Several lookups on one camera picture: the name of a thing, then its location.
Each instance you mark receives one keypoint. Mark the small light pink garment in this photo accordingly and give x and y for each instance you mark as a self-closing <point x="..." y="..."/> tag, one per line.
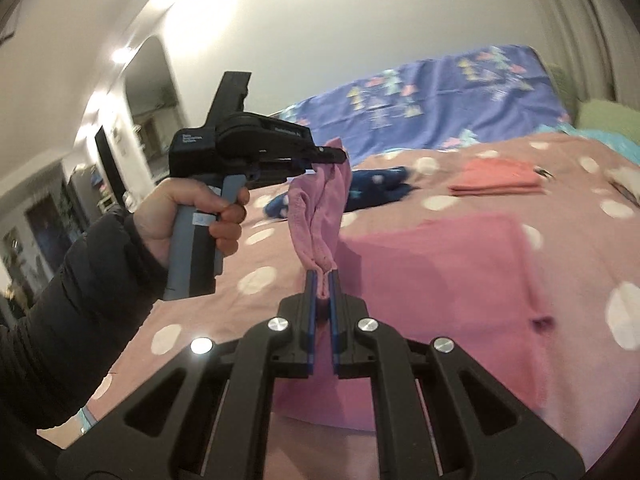
<point x="315" y="210"/>

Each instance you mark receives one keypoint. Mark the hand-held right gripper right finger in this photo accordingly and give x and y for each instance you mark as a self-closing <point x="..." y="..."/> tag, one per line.
<point x="334" y="320"/>

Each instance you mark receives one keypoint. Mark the navy star print garment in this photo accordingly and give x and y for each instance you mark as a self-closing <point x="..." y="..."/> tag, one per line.
<point x="380" y="185"/>

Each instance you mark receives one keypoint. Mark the person's left hand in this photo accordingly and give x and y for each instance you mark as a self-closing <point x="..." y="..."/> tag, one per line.
<point x="150" y="225"/>

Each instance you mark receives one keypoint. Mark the green pillow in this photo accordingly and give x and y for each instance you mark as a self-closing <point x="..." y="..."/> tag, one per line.
<point x="607" y="115"/>

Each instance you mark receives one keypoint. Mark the pink polka dot blanket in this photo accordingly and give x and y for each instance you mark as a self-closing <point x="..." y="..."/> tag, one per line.
<point x="575" y="240"/>

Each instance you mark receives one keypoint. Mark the coral folded cloth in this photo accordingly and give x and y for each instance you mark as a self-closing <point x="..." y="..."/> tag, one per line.
<point x="495" y="175"/>

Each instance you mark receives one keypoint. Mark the rose pink garment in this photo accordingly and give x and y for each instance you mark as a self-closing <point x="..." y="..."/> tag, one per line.
<point x="440" y="270"/>

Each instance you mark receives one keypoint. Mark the person's left forearm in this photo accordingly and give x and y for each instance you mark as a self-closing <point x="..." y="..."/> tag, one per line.
<point x="75" y="310"/>

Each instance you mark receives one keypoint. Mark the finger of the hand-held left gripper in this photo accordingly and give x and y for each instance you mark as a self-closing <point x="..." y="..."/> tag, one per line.
<point x="330" y="154"/>
<point x="282" y="170"/>

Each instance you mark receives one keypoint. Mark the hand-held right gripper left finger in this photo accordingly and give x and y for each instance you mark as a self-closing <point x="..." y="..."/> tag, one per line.
<point x="312" y="320"/>

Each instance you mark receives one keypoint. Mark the purple patterned pillow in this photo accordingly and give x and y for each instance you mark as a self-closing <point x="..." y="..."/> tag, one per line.
<point x="425" y="95"/>

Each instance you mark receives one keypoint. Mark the small dark metal clip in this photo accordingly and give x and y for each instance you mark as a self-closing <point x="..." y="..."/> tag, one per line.
<point x="545" y="174"/>

